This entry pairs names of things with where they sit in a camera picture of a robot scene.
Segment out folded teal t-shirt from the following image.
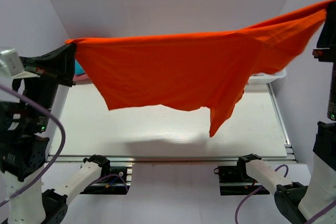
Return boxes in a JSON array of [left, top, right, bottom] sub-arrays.
[[75, 61, 85, 76]]

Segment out orange polo shirt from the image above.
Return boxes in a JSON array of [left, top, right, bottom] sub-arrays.
[[67, 0, 331, 136]]

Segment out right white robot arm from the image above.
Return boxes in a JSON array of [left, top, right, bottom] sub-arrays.
[[237, 70, 335, 223]]

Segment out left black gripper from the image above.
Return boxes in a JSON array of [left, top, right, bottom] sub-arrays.
[[19, 41, 77, 131]]

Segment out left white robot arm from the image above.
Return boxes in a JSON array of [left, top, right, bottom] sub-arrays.
[[1, 44, 111, 223]]

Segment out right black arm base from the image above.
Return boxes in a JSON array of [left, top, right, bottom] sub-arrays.
[[213, 154, 261, 196]]

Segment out folded pink t-shirt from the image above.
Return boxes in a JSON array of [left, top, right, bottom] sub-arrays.
[[73, 73, 90, 82]]

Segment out white plastic basket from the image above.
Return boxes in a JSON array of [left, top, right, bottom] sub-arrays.
[[248, 68, 286, 84]]

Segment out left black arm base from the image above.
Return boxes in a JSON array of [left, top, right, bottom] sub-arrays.
[[81, 155, 130, 195]]

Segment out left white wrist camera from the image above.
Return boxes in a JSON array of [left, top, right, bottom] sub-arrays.
[[1, 47, 24, 78]]

